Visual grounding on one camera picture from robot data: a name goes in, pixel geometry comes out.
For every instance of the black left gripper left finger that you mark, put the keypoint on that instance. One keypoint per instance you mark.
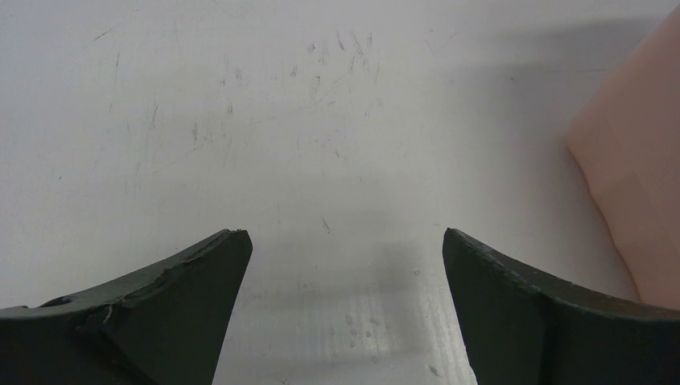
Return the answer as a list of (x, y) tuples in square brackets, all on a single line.
[(162, 324)]

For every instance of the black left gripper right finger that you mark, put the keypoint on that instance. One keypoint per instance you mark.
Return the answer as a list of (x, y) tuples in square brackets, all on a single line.
[(521, 325)]

